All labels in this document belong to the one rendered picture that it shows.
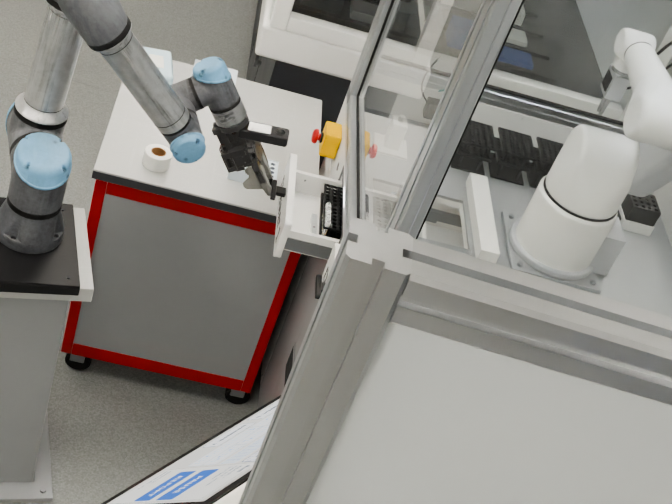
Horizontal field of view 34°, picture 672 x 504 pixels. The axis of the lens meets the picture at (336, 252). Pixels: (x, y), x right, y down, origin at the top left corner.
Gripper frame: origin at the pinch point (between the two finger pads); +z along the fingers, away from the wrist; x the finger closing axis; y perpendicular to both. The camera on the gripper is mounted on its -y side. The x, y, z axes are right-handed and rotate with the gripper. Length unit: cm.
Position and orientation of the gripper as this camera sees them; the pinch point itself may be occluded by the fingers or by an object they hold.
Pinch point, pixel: (270, 185)
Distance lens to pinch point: 264.1
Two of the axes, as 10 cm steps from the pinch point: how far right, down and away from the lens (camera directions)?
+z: 3.1, 7.4, 5.9
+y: -9.5, 2.3, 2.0
